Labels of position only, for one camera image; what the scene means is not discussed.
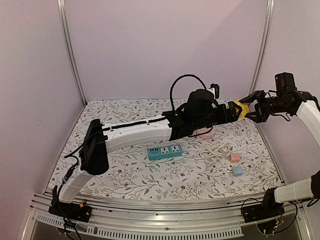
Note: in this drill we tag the right aluminium corner post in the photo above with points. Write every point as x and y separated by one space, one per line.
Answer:
269 12

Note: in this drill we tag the floral table mat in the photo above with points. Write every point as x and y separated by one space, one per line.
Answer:
202 172

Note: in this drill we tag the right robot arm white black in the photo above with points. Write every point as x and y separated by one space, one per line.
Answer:
294 102

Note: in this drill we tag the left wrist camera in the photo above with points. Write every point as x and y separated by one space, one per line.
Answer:
215 90

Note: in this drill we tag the left aluminium corner post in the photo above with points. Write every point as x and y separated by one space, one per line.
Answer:
62 11

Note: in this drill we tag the blue charger cube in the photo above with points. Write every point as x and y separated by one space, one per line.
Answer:
237 171

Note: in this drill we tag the aluminium front rail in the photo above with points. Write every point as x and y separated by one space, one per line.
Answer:
125 219

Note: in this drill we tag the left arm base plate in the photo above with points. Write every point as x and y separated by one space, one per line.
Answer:
73 211

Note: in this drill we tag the teal power strip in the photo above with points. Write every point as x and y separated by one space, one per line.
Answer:
164 152

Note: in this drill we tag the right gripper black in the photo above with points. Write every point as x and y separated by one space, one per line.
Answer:
263 103

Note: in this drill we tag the pink round power strip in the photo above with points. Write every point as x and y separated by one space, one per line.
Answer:
204 133

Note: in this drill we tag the aluminium corner post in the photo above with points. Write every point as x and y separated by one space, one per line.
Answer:
62 11
269 12

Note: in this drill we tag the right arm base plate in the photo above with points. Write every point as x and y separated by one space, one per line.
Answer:
261 211

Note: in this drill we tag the pink charger cube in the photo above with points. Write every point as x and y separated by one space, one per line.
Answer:
234 158

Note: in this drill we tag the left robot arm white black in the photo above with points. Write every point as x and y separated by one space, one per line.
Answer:
200 111

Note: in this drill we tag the yellow cube socket adapter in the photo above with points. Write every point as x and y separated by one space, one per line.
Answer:
244 107

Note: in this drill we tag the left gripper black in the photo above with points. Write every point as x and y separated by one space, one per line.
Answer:
225 117

